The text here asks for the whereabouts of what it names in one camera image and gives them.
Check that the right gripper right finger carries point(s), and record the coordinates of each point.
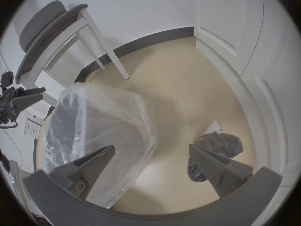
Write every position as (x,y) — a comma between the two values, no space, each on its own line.
(218,171)

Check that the white printed wrapper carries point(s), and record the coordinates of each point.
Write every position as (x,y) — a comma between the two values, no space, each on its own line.
(212,127)

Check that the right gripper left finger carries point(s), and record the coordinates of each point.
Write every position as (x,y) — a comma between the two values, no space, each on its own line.
(94,168)

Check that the white trash bin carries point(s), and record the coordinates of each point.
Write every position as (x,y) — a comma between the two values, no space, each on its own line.
(63,116)

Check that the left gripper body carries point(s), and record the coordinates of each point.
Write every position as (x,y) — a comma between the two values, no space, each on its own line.
(10,102)

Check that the black plastic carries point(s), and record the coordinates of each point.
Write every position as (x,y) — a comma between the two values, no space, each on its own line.
(223,142)

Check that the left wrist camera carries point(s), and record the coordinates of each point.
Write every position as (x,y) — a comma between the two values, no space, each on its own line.
(7,78)

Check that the clear plastic bag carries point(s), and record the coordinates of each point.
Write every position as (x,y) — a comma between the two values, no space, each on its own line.
(112,107)

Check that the grey padded white chair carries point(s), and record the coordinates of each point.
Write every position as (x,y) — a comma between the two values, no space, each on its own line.
(47,32)

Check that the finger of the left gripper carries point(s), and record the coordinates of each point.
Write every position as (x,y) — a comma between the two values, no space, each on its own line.
(30,90)
(25,102)

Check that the white chest of drawers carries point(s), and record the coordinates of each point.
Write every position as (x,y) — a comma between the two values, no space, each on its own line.
(31,126)

